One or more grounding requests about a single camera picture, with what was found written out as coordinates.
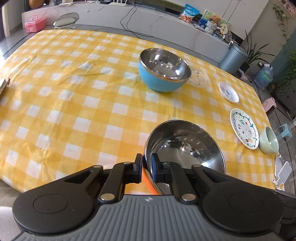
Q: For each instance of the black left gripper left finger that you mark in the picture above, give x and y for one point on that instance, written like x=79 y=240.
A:
x=108 y=184

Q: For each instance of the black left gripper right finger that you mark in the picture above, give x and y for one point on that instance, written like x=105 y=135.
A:
x=187 y=185

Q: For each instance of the orange steel bowl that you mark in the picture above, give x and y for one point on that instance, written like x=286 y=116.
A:
x=182 y=142

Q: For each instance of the white floral vine plate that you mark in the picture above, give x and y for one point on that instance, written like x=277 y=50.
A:
x=244 y=128

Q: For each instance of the green ceramic bowl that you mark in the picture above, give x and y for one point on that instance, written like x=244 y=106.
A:
x=268 y=142

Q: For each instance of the small white sticker plate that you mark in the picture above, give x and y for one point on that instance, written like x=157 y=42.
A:
x=228 y=92

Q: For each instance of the clear glass patterned plate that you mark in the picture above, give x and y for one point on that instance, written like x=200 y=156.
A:
x=199 y=78

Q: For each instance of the blue steel bowl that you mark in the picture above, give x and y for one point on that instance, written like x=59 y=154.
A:
x=162 y=70

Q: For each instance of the yellow checkered tablecloth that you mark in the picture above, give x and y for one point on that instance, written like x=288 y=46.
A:
x=76 y=99

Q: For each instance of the white phone stand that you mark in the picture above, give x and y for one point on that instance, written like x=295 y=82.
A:
x=281 y=172

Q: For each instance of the small blue plastic stool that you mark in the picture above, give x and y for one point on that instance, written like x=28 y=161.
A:
x=285 y=131

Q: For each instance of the pink space heater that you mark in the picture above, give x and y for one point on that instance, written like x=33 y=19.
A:
x=269 y=106

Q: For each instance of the large water bottle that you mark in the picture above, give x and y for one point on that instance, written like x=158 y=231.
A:
x=264 y=77

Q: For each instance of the grey blue trash can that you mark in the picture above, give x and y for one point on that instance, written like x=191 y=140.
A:
x=233 y=59

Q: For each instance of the green leafy floor plant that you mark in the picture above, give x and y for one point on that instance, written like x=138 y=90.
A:
x=254 y=53

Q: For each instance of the white marble tv cabinet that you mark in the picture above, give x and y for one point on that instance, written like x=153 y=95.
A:
x=139 y=20

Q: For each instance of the brown teddy bear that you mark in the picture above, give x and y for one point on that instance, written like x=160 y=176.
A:
x=214 y=19

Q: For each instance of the round grey stool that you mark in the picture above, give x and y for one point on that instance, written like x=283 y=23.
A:
x=66 y=21

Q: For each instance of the blue snack bag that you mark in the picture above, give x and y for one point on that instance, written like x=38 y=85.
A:
x=188 y=13

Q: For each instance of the pink storage box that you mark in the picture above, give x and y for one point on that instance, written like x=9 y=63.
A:
x=36 y=24

